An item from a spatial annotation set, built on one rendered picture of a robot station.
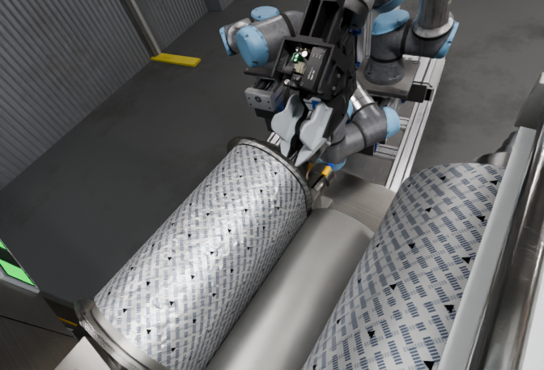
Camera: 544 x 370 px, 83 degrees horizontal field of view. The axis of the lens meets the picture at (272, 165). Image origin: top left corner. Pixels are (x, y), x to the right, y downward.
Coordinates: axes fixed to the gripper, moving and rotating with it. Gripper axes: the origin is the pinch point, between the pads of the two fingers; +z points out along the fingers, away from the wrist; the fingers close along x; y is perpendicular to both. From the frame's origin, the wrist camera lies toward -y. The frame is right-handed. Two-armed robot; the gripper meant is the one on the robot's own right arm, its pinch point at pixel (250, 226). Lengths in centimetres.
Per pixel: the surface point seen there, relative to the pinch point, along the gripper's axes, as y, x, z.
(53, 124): -94, -271, -17
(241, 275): 16.9, 12.3, 10.4
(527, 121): 33.7, 29.7, -4.7
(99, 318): 21.4, 5.0, 21.5
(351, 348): 29.8, 26.1, 11.9
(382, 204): -19.2, 15.4, -27.4
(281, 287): 13.8, 15.7, 8.5
